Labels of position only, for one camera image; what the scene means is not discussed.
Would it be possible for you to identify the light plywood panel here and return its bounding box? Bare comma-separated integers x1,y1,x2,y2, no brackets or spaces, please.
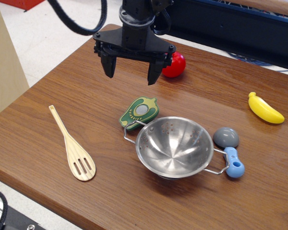
0,12,29,112

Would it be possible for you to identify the steel colander with wire handles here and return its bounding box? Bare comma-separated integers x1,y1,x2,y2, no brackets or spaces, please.
124,116,230,180

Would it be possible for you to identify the aluminium base with cable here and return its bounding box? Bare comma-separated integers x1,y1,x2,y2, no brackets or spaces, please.
0,192,45,230

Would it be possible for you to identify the yellow toy banana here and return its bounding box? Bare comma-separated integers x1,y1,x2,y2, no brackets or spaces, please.
248,92,285,124

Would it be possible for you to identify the green toy pepper slice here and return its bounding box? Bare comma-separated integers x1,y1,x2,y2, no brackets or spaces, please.
119,96,159,130

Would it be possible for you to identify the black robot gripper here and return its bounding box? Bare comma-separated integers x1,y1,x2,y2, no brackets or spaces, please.
93,14,176,85

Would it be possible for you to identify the red box on floor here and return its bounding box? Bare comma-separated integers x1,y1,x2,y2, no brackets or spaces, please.
0,0,44,11

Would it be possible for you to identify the red toy apple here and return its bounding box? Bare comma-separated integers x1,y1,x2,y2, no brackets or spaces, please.
162,51,186,78

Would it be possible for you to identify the grey blue measuring scoop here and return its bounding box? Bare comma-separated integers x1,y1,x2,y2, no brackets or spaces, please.
213,127,245,178

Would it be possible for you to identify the wooden slotted spatula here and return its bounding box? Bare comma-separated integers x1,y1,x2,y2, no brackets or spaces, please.
49,105,96,182

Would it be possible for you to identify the black metal frame rail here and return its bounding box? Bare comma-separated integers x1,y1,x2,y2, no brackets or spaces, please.
166,0,288,69

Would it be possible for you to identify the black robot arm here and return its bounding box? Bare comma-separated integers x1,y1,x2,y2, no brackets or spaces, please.
93,0,176,85

